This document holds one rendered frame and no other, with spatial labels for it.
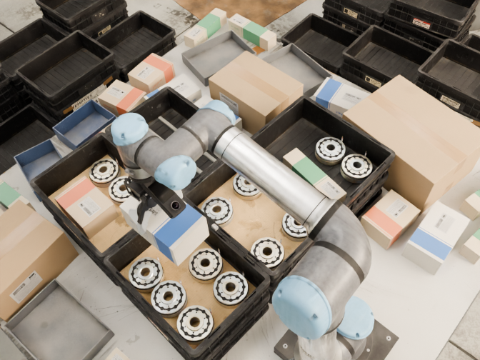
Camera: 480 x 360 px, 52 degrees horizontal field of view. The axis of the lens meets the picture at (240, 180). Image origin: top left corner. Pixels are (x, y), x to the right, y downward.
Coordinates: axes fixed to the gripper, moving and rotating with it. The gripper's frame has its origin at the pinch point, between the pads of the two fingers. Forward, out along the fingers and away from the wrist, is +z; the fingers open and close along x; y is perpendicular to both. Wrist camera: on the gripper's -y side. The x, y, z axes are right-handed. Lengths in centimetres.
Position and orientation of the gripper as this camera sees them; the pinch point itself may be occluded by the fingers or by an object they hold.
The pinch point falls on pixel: (163, 217)
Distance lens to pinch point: 131.7
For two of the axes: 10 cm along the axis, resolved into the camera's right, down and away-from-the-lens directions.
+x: -6.6, 6.3, -4.1
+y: -7.5, -5.2, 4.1
